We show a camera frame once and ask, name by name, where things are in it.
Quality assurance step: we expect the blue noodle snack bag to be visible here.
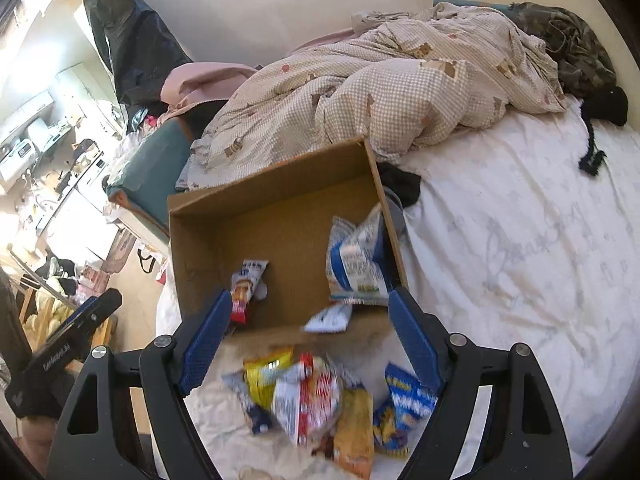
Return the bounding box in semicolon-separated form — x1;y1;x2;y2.
373;363;437;457

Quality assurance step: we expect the yellow snack bag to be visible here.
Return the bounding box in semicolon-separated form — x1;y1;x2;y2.
243;346;294;410

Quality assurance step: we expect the red white small packet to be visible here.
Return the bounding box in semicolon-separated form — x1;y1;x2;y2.
231;259;269;324

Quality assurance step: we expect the dark chocolate bar wrapper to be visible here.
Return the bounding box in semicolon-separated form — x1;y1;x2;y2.
221;370;273;434

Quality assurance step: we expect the white blue snack bag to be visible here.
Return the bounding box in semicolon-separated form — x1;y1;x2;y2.
326;204;388;306

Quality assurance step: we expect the red white snack bag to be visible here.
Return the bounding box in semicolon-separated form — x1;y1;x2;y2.
271;353;343;446

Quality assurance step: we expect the orange snack packet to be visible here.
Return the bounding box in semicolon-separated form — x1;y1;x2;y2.
333;388;374;479

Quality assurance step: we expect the white blue milk candy packet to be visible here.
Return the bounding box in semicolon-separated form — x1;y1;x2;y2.
303;302;352;334

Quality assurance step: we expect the person's left hand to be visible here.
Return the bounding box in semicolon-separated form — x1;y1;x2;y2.
16;416;58;477

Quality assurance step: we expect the wooden drying rack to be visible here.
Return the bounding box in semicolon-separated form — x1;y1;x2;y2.
0;244;120;356

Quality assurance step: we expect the brown cardboard box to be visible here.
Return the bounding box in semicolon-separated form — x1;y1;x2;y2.
168;138;407;337

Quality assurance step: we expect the black sock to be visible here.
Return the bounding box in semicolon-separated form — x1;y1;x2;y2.
376;162;421;208

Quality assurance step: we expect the teal cushion chair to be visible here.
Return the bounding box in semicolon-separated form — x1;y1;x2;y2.
105;118;192;243

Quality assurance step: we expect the beige checkered quilt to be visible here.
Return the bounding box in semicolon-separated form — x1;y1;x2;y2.
176;2;565;191

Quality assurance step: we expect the black plastic bag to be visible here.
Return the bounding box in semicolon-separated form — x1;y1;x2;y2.
82;0;191;132

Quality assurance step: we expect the camouflage dark garment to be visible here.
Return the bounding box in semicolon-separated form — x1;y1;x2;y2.
506;2;629;177

